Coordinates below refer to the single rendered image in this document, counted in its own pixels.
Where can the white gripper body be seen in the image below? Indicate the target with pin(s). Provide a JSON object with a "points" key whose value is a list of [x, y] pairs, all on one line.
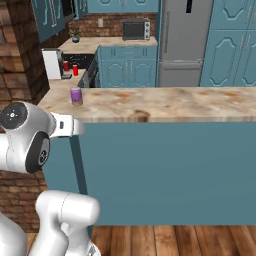
{"points": [[77, 127]]}

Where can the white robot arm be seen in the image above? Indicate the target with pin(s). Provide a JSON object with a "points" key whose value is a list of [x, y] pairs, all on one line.
{"points": [[23, 146]]}

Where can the purple soda can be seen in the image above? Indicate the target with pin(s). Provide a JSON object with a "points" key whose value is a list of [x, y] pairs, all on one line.
{"points": [[76, 97]]}

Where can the black stove with oven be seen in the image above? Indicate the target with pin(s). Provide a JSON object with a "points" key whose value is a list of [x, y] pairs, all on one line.
{"points": [[87, 71]]}

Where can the red soda can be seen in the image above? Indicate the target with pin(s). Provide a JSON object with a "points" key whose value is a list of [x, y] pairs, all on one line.
{"points": [[66, 65], [75, 70]]}

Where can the teal kitchen island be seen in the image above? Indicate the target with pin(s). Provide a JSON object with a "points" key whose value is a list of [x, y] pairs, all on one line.
{"points": [[166, 173]]}

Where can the white coffee machine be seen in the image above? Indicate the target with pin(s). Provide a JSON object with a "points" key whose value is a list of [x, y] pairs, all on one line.
{"points": [[51, 64]]}

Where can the teal base cupboards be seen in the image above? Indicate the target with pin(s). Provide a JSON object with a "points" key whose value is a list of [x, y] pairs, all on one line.
{"points": [[128, 66]]}

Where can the green plant in blue pot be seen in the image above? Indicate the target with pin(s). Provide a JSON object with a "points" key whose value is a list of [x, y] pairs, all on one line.
{"points": [[75, 34]]}

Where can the grey toaster oven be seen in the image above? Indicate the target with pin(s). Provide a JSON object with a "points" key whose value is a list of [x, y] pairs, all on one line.
{"points": [[135, 29]]}

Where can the black extractor hood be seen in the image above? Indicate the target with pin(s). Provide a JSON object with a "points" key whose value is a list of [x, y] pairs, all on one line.
{"points": [[69, 10]]}

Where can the grey fridge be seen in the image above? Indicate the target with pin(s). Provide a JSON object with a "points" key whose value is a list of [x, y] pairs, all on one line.
{"points": [[182, 43]]}

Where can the tall teal cupboards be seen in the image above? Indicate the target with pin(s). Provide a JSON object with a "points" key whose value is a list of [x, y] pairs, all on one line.
{"points": [[230, 43]]}

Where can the white wall socket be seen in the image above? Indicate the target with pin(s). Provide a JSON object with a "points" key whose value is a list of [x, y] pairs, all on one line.
{"points": [[100, 22]]}

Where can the teal wall cupboards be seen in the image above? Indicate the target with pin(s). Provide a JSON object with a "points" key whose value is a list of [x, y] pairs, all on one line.
{"points": [[123, 5], [48, 16]]}

